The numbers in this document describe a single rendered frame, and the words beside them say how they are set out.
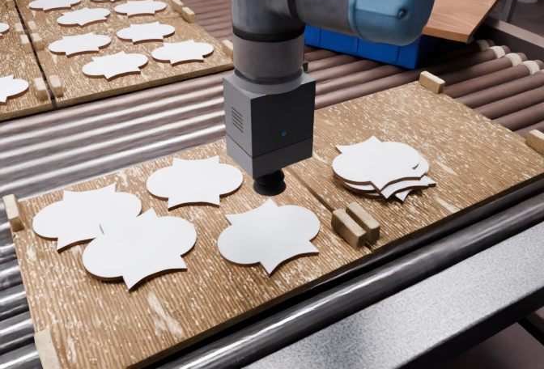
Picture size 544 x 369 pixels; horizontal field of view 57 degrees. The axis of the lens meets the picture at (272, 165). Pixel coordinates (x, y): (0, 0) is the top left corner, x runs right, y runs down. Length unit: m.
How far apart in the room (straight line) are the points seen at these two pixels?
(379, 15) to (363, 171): 0.40
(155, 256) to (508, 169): 0.57
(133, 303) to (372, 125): 0.54
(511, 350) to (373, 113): 1.10
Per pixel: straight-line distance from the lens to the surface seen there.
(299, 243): 0.68
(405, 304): 0.67
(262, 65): 0.51
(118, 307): 0.65
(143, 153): 0.93
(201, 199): 0.75
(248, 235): 0.69
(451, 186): 0.83
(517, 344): 1.90
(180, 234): 0.70
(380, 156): 0.82
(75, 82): 1.16
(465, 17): 1.22
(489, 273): 0.74
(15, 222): 0.78
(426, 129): 0.97
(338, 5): 0.44
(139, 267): 0.66
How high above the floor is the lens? 1.42
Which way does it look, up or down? 36 degrees down
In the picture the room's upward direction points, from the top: straight up
